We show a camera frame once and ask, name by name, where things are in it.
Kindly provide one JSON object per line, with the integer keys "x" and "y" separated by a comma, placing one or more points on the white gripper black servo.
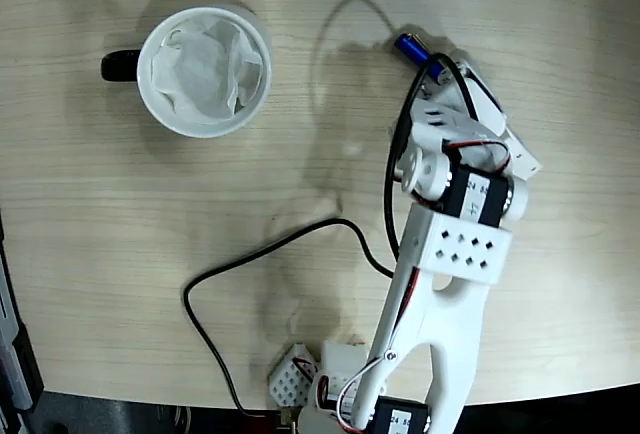
{"x": 486, "y": 103}

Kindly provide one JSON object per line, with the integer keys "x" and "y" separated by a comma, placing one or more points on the blue pen gold clip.
{"x": 415, "y": 51}

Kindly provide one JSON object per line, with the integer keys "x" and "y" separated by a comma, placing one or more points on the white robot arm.
{"x": 450, "y": 314}

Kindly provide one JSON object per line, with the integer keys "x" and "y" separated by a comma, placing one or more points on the white crumpled tissue paper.
{"x": 200, "y": 74}

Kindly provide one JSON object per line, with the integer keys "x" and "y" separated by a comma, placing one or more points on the grey black rail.
{"x": 15, "y": 354}

